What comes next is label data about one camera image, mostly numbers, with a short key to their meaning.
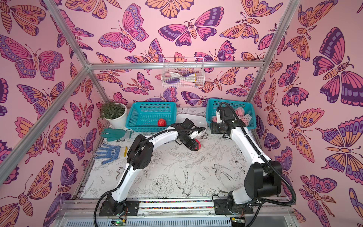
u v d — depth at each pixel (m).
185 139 0.84
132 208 0.73
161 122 1.03
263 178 0.43
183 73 0.97
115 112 0.96
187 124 0.83
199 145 0.93
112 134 1.04
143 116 1.17
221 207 0.73
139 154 0.65
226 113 0.65
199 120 1.09
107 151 0.95
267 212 0.74
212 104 1.17
